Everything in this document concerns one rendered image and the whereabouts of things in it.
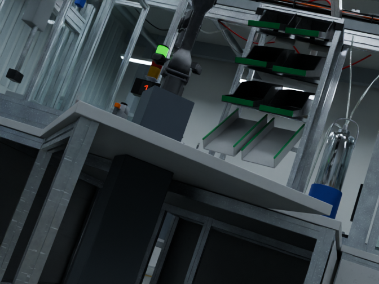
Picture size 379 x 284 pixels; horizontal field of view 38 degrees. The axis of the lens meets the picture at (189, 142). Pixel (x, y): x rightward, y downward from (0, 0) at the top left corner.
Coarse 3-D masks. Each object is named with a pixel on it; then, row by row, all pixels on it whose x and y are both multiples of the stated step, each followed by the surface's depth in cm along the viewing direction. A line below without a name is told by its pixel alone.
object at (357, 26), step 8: (224, 0) 344; (232, 0) 342; (240, 0) 341; (248, 0) 340; (240, 8) 341; (248, 8) 338; (256, 8) 337; (352, 24) 318; (360, 24) 317; (368, 24) 316; (376, 24) 315; (368, 32) 314; (376, 32) 313
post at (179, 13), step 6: (180, 0) 249; (186, 0) 249; (180, 6) 249; (186, 6) 251; (180, 12) 248; (174, 18) 248; (180, 18) 249; (174, 24) 247; (174, 30) 246; (168, 36) 246; (174, 36) 247; (168, 42) 245; (168, 54) 246; (162, 66) 245
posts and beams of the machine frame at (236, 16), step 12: (336, 0) 283; (372, 0) 271; (216, 12) 344; (228, 12) 342; (240, 12) 340; (252, 12) 337; (336, 12) 295; (240, 24) 340; (348, 36) 318; (360, 36) 317; (372, 36) 314; (360, 48) 317; (372, 48) 312
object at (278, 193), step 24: (72, 120) 135; (96, 120) 123; (120, 120) 125; (96, 144) 166; (120, 144) 148; (144, 144) 133; (168, 144) 129; (168, 168) 163; (192, 168) 145; (216, 168) 133; (240, 168) 135; (216, 192) 181; (240, 192) 159; (264, 192) 142; (288, 192) 139
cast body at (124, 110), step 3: (123, 105) 225; (126, 105) 227; (120, 108) 225; (123, 108) 225; (126, 108) 226; (129, 108) 228; (117, 111) 224; (120, 111) 223; (123, 111) 224; (126, 111) 226; (117, 114) 223; (120, 114) 223; (123, 114) 224; (126, 114) 228; (123, 117) 225; (126, 117) 228
